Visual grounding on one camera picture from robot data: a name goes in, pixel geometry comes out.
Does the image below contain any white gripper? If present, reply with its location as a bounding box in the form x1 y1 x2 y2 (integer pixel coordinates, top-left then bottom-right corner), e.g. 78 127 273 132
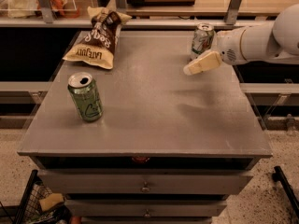
183 28 247 76

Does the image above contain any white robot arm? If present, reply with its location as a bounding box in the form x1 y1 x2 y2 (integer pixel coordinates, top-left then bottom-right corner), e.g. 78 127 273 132
183 4 299 76

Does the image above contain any white green 7up can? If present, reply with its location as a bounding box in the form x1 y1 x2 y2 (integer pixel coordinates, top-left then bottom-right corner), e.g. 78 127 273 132
191 23 214 60

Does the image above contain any green soda can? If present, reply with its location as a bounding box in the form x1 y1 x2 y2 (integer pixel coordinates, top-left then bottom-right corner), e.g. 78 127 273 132
67 72 103 122

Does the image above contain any grey drawer cabinet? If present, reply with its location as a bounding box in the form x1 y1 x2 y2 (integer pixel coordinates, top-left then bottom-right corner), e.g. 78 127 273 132
19 31 272 224

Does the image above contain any brown yellow chip bag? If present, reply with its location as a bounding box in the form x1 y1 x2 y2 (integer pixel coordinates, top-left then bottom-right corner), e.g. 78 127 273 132
64 7 131 70

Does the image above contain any red object in cabinet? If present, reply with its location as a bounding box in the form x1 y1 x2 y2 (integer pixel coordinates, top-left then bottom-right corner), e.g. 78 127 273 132
132 156 150 163

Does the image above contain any upper grey drawer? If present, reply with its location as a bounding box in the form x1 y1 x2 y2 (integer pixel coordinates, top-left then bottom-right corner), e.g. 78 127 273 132
39 170 252 195

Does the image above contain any grey drawer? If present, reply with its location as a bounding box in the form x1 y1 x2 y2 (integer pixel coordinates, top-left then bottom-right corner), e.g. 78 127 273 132
39 170 252 195
65 200 226 217

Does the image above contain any lower grey drawer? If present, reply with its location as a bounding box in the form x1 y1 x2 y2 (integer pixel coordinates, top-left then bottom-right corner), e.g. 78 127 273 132
65 200 226 217

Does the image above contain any clear plastic container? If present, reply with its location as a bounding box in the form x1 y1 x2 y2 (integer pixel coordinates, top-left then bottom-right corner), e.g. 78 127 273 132
0 0 78 18

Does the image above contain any yellow sponge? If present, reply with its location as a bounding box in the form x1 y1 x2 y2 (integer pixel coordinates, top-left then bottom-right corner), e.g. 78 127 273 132
39 193 64 212

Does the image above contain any black frame bar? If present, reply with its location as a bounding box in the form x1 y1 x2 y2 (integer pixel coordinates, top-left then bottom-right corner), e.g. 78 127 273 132
272 166 299 218

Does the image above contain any black wire basket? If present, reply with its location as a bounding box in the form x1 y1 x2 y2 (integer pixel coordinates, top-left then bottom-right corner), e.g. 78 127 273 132
0 170 71 224

